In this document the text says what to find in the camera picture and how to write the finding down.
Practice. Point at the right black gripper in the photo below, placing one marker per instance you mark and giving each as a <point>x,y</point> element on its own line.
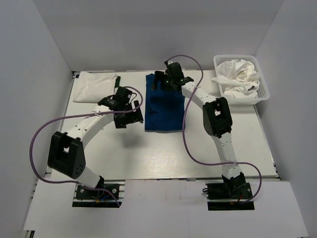
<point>161,76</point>

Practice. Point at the white plastic basket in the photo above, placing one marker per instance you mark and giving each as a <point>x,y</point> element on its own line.
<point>263,92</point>

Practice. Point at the white t-shirt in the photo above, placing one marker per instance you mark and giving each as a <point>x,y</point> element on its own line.
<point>238,79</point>
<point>92,87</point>

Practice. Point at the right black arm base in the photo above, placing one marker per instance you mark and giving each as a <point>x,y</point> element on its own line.
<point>220,199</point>

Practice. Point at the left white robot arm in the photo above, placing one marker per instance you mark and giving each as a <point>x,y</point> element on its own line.
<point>66,153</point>

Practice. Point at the blue t-shirt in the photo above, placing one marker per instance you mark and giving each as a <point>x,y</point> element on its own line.
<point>164,111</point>

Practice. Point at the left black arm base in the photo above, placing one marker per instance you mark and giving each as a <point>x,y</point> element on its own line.
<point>84,198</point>

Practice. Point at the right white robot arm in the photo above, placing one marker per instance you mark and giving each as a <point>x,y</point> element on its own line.
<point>217,122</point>

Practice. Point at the folded white t-shirt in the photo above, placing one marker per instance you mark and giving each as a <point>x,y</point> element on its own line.
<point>92,87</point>

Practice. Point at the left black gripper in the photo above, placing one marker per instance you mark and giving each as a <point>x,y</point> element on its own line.
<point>135,116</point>

